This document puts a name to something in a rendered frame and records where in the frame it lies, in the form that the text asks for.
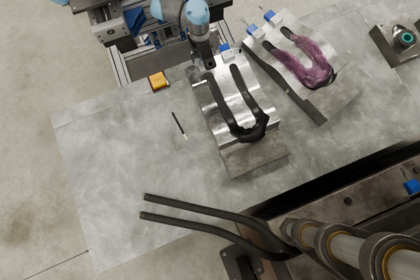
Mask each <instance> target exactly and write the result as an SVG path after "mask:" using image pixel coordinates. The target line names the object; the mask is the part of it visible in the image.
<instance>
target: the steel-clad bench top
mask: <svg viewBox="0 0 420 280"><path fill-rule="evenodd" d="M403 13H406V14H407V15H408V17H409V18H410V20H411V21H412V23H413V24H414V23H415V22H416V21H418V20H419V19H420V0H343V1H340V2H337V3H336V4H333V5H330V6H328V7H325V8H322V9H320V10H317V11H314V12H312V13H310V14H307V15H305V16H302V17H299V18H297V20H298V21H299V22H300V23H301V24H303V25H305V26H306V27H309V28H311V29H313V30H315V31H317V32H319V33H321V34H322V35H323V36H324V37H325V38H326V40H327V41H328V42H329V44H330V45H331V46H332V48H333V49H334V50H335V51H336V52H337V54H338V55H339V56H340V57H341V58H342V59H343V60H344V61H345V62H346V63H348V62H350V61H353V62H354V63H355V64H357V65H358V66H359V67H360V68H361V69H362V70H363V71H364V72H365V73H366V74H367V75H368V76H369V77H370V78H371V79H372V80H373V82H371V83H370V84H369V85H368V86H367V87H365V88H364V89H363V90H362V91H361V92H360V93H359V94H358V95H357V96H355V97H354V98H353V99H352V100H350V101H349V102H348V103H347V104H346V105H345V106H344V107H343V108H342V109H340V110H339V111H338V112H337V113H336V114H335V115H334V116H333V117H332V118H330V119H329V120H328V121H326V122H325V123H324V124H323V125H321V126H320V127H319V126H318V125H317V124H316V123H315V122H314V121H313V120H312V119H311V118H310V117H309V116H308V115H307V114H306V113H305V112H304V111H303V110H302V109H301V108H300V107H299V106H298V105H297V104H296V103H295V102H294V101H293V100H292V99H291V98H290V97H289V95H288V94H285V93H284V92H285V91H284V90H283V89H282V88H281V87H280V86H279V85H278V84H277V83H276V82H275V81H274V80H273V79H272V78H271V77H270V75H269V74H268V73H267V72H266V71H265V70H264V69H263V68H262V67H261V66H260V65H259V64H258V63H257V62H256V61H255V60H254V59H253V58H252V57H251V56H250V55H249V54H248V53H247V52H246V51H245V50H244V49H243V48H242V44H243V41H244V40H245V39H243V40H240V41H238V42H235V43H232V44H230V45H229V47H230V49H231V48H232V49H234V48H237V47H239V46H240V47H241V49H242V51H243V53H244V55H245V57H246V59H247V61H248V63H249V65H250V67H251V69H252V71H253V73H254V76H255V78H256V80H257V82H258V84H259V86H260V88H261V89H262V91H263V93H264V94H265V95H266V97H267V98H268V99H269V100H270V102H271V103H272V105H273V106H274V108H275V110H276V112H277V114H278V116H279V118H280V123H279V125H278V127H279V130H280V132H281V134H282V136H283V138H284V140H285V142H286V144H287V146H288V148H289V150H290V152H291V153H290V154H289V155H287V156H285V157H282V158H281V159H278V160H276V161H273V162H271V163H269V164H267V165H264V166H262V167H259V168H257V169H255V170H253V171H250V172H247V173H246V174H243V175H241V176H238V177H236V178H234V179H232V180H231V179H230V177H229V174H228V172H227V170H226V167H225V165H224V163H223V160H222V158H221V156H220V153H219V151H218V149H217V147H216V144H215V142H214V139H213V137H212V135H211V133H210V130H206V131H205V130H204V128H206V127H207V126H208V125H207V124H206V121H205V119H204V116H203V114H202V112H201V109H200V107H199V104H198V102H197V100H196V98H195V95H194V93H193V90H192V89H191V86H190V84H189V81H188V79H187V77H186V72H185V69H184V68H186V67H188V66H191V65H193V62H192V61H191V60H189V61H186V62H184V63H181V64H178V65H176V66H173V67H170V68H169V69H166V70H164V73H165V75H166V77H167V80H168V83H169V85H170V87H169V88H167V89H164V90H162V91H159V92H156V93H153V91H152V89H151V86H150V84H149V81H148V78H147V77H145V78H143V79H140V80H138V81H135V82H132V83H130V84H127V85H125V86H122V87H119V88H117V89H114V90H112V91H109V92H107V93H104V94H102V95H99V96H96V97H94V98H91V99H88V100H87V101H84V102H80V103H79V104H76V105H73V106H71V107H68V108H66V109H63V110H61V111H58V112H55V113H53V114H50V118H51V122H52V126H53V128H54V132H55V135H56V139H57V143H58V146H59V150H60V152H61V156H62V160H63V163H64V167H65V170H66V174H67V178H68V180H69V184H70V187H71V191H72V195H73V198H74V202H75V205H76V209H77V213H78V215H79V219H80V222H81V226H82V230H83V233H84V237H85V239H86V243H87V247H88V250H89V254H90V257H91V261H92V265H93V267H94V271H95V274H96V275H97V274H99V273H101V272H103V271H106V270H108V269H111V268H113V267H115V266H117V265H119V264H122V263H125V262H126V261H128V260H131V259H133V258H136V257H138V256H140V255H142V254H144V253H147V252H149V251H152V250H153V249H156V248H158V247H161V246H163V245H165V244H167V243H170V242H172V241H174V240H177V239H179V238H181V237H183V236H186V235H188V234H190V233H193V232H194V231H196V230H192V229H186V228H183V227H177V226H172V225H168V224H162V223H158V222H152V221H147V220H143V219H138V218H137V215H138V212H139V211H144V212H147V213H153V214H159V215H163V216H169V217H172V218H178V219H185V220H188V221H194V222H198V223H204V224H209V225H210V224H213V223H216V222H218V221H220V220H222V219H221V218H218V217H213V216H208V215H205V214H200V213H196V212H192V211H187V210H183V209H178V208H175V207H170V206H165V205H162V204H157V203H154V202H149V201H144V200H142V199H141V197H142V195H143V193H148V194H153V195H157V196H162V197H165V198H170V199H175V200H179V201H184V202H187V203H193V204H198V205H201V206H206V207H210V208H215V209H220V210H223V211H229V212H232V213H238V212H240V211H243V210H245V209H247V208H250V207H252V206H254V205H256V204H259V203H261V202H263V201H265V200H268V199H270V198H273V197H274V196H277V195H279V194H281V193H284V192H286V191H288V190H290V189H293V188H295V187H298V186H300V185H302V184H304V183H307V182H309V181H311V180H313V179H316V178H318V177H320V176H323V175H325V174H327V173H330V172H331V171H334V170H336V169H339V168H341V167H343V166H345V165H347V164H350V163H353V162H354V161H357V160H359V159H361V158H364V157H366V156H368V155H370V154H372V153H375V152H377V151H380V150H382V149H384V148H386V147H389V146H391V145H393V144H396V143H398V142H400V141H402V140H405V139H407V138H410V137H411V136H414V135H416V134H418V133H420V57H419V58H417V59H414V60H412V61H409V62H407V63H405V64H402V65H400V66H398V67H395V68H392V69H391V67H390V66H389V64H388V62H387V61H386V60H385V58H384V56H383V55H382V53H381V52H380V50H379V48H378V47H377V46H376V43H375V42H374V41H373V39H372V37H371V36H370V34H369V31H370V30H371V29H372V28H373V27H374V26H375V25H376V24H378V23H381V22H383V21H385V20H388V19H391V18H393V17H395V16H398V15H400V14H403ZM172 112H173V113H174V114H175V116H176V118H177V120H178V121H179V123H180V125H181V127H182V129H183V131H184V133H185V135H186V136H187V138H188V140H185V138H184V136H183V134H182V132H181V130H180V128H179V126H178V124H177V123H176V121H175V119H174V117H173V115H172V114H171V113H172Z"/></svg>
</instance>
